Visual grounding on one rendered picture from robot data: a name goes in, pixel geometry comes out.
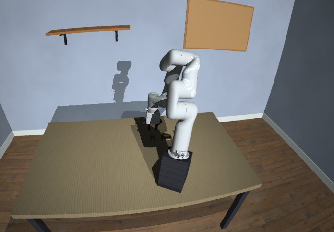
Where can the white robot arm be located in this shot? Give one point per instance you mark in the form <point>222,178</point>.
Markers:
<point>174,89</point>

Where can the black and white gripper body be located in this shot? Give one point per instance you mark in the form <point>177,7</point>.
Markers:
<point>152,118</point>

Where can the brown shallow tray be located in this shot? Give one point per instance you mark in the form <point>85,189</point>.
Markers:
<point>165,137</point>

